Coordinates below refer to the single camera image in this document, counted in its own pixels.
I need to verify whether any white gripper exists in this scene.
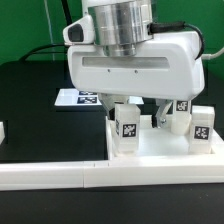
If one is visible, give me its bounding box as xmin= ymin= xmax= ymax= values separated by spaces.
xmin=68 ymin=31 xmax=205 ymax=128

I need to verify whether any white square table top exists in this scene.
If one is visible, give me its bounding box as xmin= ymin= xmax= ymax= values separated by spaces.
xmin=104 ymin=113 xmax=224 ymax=162

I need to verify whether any white marker plate with tags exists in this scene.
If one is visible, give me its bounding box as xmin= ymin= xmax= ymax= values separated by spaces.
xmin=55 ymin=88 xmax=144 ymax=107

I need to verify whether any white U-shaped obstacle fence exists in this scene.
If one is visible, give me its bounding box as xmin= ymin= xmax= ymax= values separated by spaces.
xmin=0 ymin=116 xmax=224 ymax=192

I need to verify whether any white block at left edge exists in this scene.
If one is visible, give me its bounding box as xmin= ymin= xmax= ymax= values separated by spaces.
xmin=0 ymin=122 xmax=5 ymax=145

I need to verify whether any white camera cable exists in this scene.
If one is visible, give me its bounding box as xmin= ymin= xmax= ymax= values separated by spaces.
xmin=201 ymin=46 xmax=224 ymax=62

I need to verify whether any black cable horizontal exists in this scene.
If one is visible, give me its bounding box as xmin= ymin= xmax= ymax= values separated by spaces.
xmin=19 ymin=43 xmax=68 ymax=62

